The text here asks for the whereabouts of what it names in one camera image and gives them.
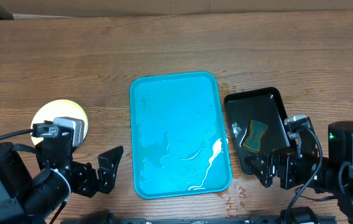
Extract green yellow sponge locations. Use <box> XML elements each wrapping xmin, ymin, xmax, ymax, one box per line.
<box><xmin>241</xmin><ymin>120</ymin><xmax>268</xmax><ymax>153</ymax></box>

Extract light green plate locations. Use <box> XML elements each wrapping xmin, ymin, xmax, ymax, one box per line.
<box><xmin>31</xmin><ymin>100</ymin><xmax>89</xmax><ymax>147</ymax></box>

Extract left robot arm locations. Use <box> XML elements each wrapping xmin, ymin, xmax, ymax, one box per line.
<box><xmin>0</xmin><ymin>129</ymin><xmax>124</xmax><ymax>223</ymax></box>

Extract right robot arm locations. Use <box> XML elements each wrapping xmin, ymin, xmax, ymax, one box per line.
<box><xmin>244</xmin><ymin>118</ymin><xmax>353</xmax><ymax>223</ymax></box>

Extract black water tray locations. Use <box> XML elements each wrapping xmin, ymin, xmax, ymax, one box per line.
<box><xmin>224</xmin><ymin>87</ymin><xmax>291</xmax><ymax>175</ymax></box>

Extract teal plastic tray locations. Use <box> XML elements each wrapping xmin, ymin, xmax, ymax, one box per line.
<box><xmin>129</xmin><ymin>72</ymin><xmax>232</xmax><ymax>199</ymax></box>

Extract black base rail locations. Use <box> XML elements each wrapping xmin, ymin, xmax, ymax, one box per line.
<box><xmin>60</xmin><ymin>208</ymin><xmax>337</xmax><ymax>224</ymax></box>

